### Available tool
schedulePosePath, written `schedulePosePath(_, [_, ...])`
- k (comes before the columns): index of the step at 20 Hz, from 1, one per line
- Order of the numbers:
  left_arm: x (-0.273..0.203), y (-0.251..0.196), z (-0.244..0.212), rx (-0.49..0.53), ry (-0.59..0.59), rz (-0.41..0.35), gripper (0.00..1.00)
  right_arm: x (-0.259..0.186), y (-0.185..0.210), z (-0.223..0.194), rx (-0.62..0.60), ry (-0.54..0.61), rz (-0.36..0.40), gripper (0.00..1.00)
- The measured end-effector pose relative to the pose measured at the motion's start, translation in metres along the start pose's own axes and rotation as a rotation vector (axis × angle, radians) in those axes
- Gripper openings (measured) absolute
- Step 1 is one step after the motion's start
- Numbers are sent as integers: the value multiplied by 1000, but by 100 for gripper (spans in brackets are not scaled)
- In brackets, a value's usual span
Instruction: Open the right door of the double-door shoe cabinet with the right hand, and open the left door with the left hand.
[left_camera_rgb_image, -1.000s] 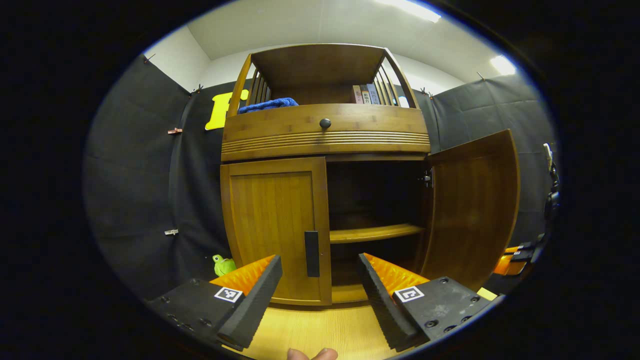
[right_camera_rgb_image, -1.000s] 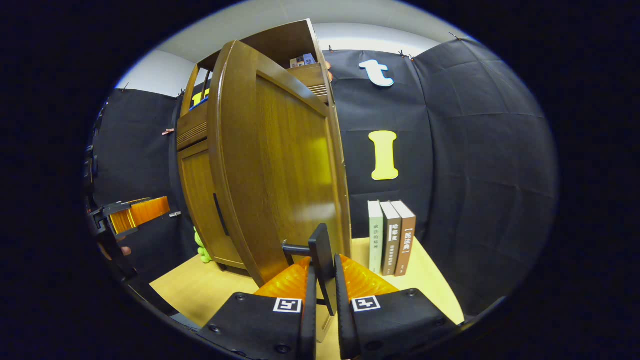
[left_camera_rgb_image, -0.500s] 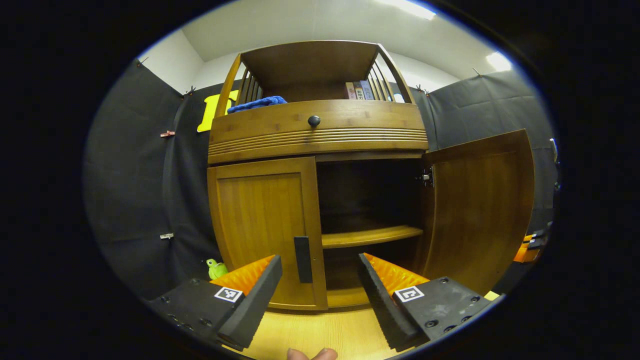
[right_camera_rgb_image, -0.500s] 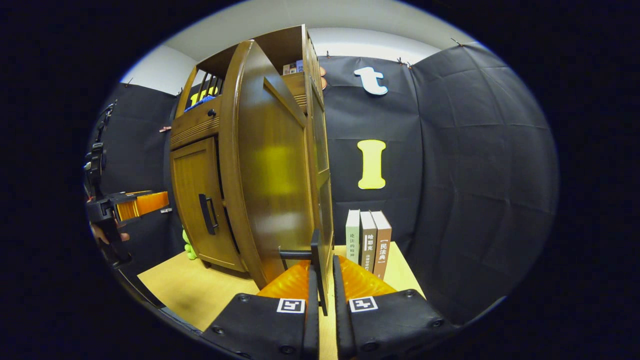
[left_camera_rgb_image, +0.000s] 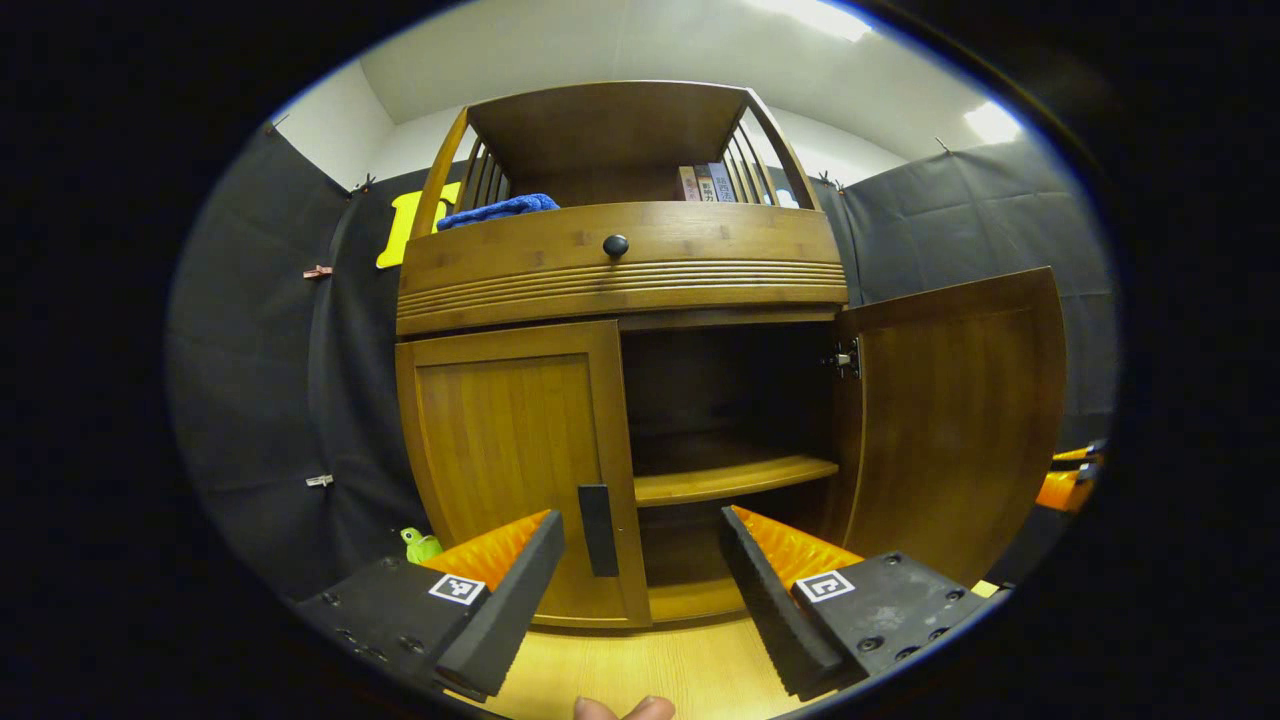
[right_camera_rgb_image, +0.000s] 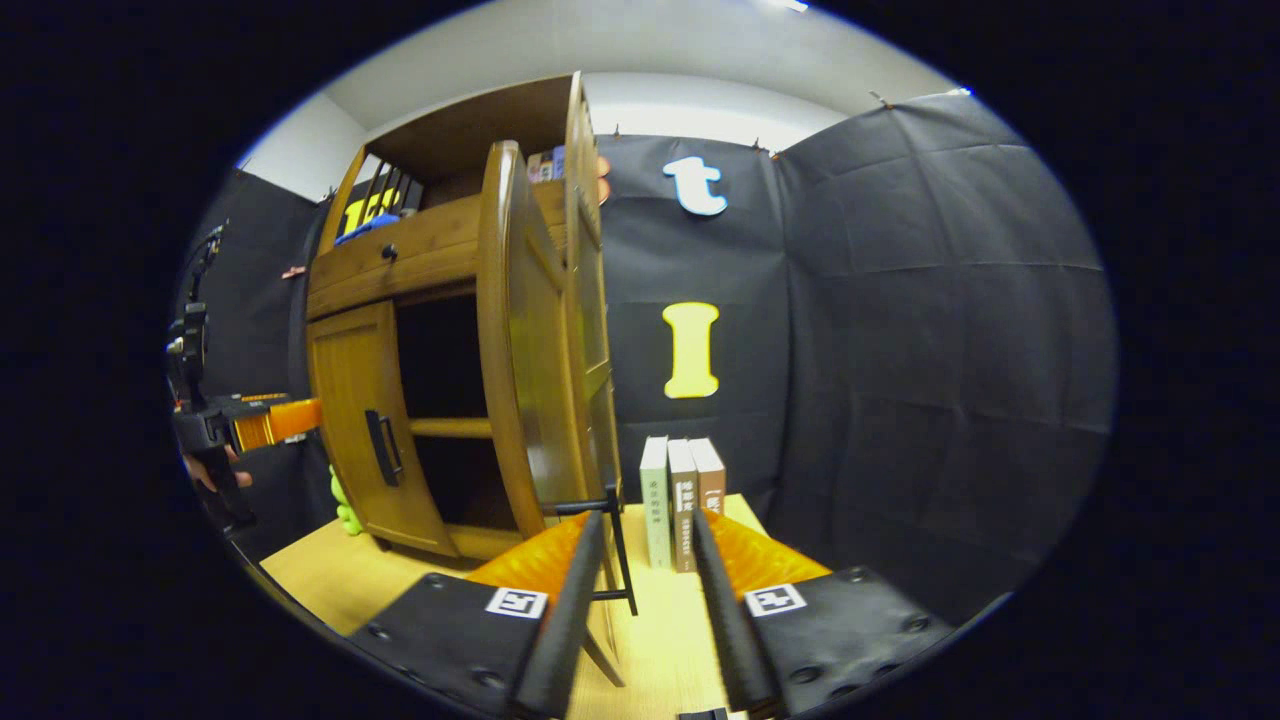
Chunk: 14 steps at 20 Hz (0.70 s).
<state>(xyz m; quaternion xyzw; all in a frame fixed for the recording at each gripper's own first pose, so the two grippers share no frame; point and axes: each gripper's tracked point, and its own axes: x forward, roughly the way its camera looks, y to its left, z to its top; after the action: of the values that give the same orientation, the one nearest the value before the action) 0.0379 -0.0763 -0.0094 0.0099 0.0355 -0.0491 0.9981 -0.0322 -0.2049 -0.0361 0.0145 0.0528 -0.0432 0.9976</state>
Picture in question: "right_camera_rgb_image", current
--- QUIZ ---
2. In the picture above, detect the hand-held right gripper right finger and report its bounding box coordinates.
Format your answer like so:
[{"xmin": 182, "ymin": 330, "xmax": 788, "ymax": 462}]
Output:
[{"xmin": 690, "ymin": 508, "xmax": 956, "ymax": 719}]

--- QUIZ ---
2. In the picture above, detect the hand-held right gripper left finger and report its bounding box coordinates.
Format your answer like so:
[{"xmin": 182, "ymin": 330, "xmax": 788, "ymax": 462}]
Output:
[{"xmin": 345, "ymin": 510, "xmax": 609, "ymax": 720}]

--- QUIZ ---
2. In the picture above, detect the wooden shoe cabinet door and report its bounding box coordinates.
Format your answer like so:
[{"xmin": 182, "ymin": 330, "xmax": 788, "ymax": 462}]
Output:
[
  {"xmin": 476, "ymin": 140, "xmax": 629, "ymax": 691},
  {"xmin": 306, "ymin": 299, "xmax": 462, "ymax": 559}
]

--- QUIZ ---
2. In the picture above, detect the black door handle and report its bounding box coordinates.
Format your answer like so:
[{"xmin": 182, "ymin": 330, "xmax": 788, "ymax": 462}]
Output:
[
  {"xmin": 553, "ymin": 486, "xmax": 640, "ymax": 617},
  {"xmin": 364, "ymin": 409, "xmax": 405, "ymax": 489}
]

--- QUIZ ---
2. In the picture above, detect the wooden double-door shoe cabinet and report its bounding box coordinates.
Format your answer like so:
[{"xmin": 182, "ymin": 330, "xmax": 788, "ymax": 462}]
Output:
[{"xmin": 305, "ymin": 72, "xmax": 641, "ymax": 691}]

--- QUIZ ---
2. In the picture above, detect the wooden cabinet drawer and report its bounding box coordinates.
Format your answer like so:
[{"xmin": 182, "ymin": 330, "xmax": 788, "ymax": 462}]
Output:
[{"xmin": 307, "ymin": 195, "xmax": 489, "ymax": 303}]

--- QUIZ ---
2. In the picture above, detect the green toy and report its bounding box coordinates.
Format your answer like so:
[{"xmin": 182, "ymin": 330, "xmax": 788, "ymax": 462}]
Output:
[{"xmin": 329, "ymin": 464, "xmax": 364, "ymax": 539}]

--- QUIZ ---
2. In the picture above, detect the grey book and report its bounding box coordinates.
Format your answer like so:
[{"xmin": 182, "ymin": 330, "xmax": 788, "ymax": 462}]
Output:
[{"xmin": 666, "ymin": 438, "xmax": 700, "ymax": 574}]

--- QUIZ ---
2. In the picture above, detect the pale green book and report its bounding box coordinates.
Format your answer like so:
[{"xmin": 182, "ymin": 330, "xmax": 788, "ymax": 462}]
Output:
[{"xmin": 639, "ymin": 435, "xmax": 674, "ymax": 570}]

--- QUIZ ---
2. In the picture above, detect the wooden inner shelf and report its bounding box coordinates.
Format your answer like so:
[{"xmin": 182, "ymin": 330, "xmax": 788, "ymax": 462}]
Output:
[{"xmin": 407, "ymin": 416, "xmax": 495, "ymax": 440}]

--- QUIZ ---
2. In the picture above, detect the blue cloth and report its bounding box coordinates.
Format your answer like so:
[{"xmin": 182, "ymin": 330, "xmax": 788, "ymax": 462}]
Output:
[{"xmin": 334, "ymin": 212, "xmax": 402, "ymax": 247}]

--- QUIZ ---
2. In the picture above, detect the black backdrop cloth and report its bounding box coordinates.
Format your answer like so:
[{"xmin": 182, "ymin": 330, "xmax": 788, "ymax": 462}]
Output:
[{"xmin": 175, "ymin": 90, "xmax": 1119, "ymax": 626}]

